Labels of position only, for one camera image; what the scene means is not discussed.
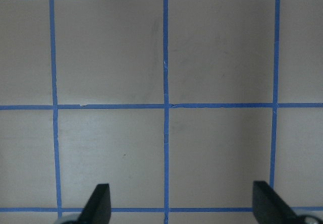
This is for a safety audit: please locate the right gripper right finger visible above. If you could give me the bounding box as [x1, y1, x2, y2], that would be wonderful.
[252, 181, 300, 224]

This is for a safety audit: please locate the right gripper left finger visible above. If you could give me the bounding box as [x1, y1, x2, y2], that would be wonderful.
[77, 184, 112, 224]

